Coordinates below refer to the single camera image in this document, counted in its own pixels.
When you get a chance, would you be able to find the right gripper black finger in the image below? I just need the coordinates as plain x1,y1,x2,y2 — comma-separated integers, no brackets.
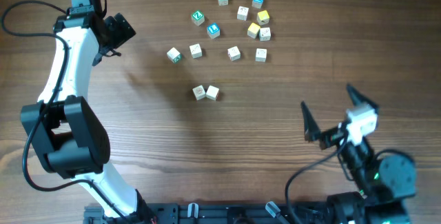
346,83,379,114
300,101,321,142

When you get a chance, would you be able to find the wooden block red dog picture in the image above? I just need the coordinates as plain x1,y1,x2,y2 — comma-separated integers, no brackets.
192,85,206,101

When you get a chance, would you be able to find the plain wooden block green side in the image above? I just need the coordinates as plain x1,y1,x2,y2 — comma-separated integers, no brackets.
206,85,220,101

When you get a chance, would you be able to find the wooden block sketch picture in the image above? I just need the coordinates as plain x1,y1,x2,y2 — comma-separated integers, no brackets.
259,28,271,41

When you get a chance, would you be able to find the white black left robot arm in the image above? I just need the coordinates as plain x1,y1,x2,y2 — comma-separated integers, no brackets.
21,12,157,223

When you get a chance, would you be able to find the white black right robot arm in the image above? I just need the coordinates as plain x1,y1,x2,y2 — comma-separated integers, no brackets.
301,85,416,223

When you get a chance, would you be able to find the wooden block green A side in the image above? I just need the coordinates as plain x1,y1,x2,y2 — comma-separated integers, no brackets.
167,47,182,63

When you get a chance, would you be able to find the wooden block fox picture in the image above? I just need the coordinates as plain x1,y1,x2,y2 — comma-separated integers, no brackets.
189,43,203,59

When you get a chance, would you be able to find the green Z wooden block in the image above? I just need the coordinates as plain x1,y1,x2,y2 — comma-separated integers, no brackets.
191,10,205,26

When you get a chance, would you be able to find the wooden block grey drawing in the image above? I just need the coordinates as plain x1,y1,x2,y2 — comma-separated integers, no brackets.
256,48,267,62

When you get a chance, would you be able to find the blue L wooden block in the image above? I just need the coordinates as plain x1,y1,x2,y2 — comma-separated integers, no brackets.
207,23,221,39

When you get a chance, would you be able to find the wooden block red drawing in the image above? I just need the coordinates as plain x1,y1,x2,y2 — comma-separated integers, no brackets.
227,46,241,61

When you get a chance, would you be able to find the yellow K wooden block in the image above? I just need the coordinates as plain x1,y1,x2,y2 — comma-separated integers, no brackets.
257,10,270,26

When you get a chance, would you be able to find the wooden block monkey picture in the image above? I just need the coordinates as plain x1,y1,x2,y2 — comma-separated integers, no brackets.
237,6,249,21

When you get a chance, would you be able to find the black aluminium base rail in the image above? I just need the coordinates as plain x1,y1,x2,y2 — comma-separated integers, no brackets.
83,202,338,224

